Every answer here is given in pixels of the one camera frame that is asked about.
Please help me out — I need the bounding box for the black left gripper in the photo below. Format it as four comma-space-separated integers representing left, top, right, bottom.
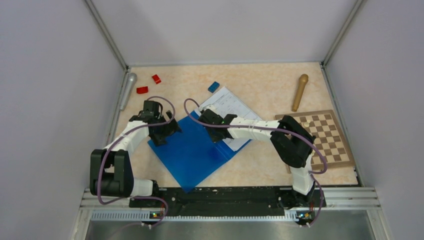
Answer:
150, 110, 182, 146

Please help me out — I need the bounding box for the Chinese printed paper sheet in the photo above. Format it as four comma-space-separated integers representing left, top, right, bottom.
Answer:
194, 86, 262, 153

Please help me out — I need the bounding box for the blue clip file folder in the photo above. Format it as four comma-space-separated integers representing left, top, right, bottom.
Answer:
148, 116, 250, 193

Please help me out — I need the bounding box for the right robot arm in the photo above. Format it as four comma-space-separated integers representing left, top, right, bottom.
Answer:
198, 107, 315, 208

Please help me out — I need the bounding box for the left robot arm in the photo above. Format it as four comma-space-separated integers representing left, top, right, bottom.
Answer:
89, 100, 182, 207

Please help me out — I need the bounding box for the red block near folder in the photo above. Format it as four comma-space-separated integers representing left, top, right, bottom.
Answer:
151, 74, 162, 84

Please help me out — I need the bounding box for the blue block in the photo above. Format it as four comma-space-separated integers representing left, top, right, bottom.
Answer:
207, 81, 220, 94

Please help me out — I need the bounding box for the red block far left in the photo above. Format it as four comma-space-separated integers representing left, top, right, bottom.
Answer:
136, 86, 149, 95

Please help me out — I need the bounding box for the silver microphone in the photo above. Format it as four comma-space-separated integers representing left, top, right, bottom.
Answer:
119, 72, 138, 111

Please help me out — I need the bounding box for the wooden chessboard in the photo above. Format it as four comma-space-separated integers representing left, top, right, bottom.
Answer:
289, 109, 355, 169

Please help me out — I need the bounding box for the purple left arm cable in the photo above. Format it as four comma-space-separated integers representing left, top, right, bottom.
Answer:
96, 96, 176, 229

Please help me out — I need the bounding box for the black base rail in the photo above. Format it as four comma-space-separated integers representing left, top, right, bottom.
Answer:
129, 186, 327, 217

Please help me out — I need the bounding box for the wooden pestle handle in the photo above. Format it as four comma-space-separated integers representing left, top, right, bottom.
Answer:
291, 74, 309, 112

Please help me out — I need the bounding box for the aluminium frame rail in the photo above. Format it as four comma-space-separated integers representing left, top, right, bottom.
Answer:
80, 186, 381, 223

